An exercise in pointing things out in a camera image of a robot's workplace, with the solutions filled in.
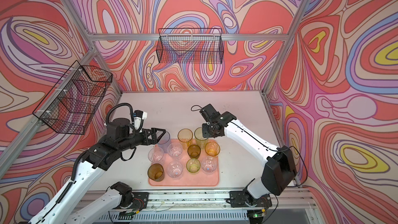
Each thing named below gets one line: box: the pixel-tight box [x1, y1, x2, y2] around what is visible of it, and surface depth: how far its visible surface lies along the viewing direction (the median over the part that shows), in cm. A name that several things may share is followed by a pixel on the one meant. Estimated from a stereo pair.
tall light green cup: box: [194, 126, 209, 150], surface depth 82 cm
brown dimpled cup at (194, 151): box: [187, 144, 202, 160], surface depth 85 cm
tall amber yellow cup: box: [177, 128, 194, 151], surface depth 84 cm
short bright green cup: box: [186, 158, 201, 174], surface depth 84 cm
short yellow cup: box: [204, 141, 221, 157], surface depth 90 cm
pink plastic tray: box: [147, 138, 221, 187], surface depth 82 cm
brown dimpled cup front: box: [147, 163, 165, 182], surface depth 77 cm
